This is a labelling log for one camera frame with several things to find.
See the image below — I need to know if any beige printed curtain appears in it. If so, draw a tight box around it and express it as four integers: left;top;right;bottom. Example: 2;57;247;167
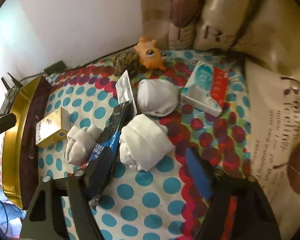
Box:
141;0;300;239

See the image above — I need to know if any small yellow white box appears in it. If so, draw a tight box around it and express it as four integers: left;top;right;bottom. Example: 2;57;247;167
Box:
36;107;71;148

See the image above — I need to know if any orange rubber animal toy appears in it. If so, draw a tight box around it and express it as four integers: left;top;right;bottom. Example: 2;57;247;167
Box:
134;37;166;71

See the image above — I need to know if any white sock front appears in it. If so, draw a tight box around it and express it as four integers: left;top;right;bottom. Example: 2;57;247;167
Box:
119;114;174;171

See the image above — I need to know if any gold metal tin tray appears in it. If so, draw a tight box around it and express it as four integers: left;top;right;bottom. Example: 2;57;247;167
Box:
1;76;52;210

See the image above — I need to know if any black blue protein bar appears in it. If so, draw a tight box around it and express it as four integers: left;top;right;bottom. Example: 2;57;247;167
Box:
80;102;134;209

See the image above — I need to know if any white sock round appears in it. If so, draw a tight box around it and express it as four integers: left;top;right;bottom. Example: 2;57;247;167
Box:
137;79;179;117

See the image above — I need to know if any grey sock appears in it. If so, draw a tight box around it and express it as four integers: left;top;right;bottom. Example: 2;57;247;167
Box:
65;124;101;166

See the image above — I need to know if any polka dot bed sheet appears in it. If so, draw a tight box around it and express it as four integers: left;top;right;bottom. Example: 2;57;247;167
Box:
38;50;251;239

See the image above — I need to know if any black wifi router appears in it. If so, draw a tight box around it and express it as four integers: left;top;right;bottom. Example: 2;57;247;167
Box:
0;73;23;114

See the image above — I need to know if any silver pill blister pack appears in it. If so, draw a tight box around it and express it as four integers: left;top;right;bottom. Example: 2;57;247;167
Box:
115;70;135;104

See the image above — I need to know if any black power adapter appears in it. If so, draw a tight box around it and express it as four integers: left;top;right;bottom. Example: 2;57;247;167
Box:
44;60;66;74

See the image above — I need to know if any green woven rope ball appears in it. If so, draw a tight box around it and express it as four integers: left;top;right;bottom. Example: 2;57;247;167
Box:
112;51;141;76

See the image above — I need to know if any black power cable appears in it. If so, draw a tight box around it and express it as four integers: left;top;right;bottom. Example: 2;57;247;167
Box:
17;45;137;84

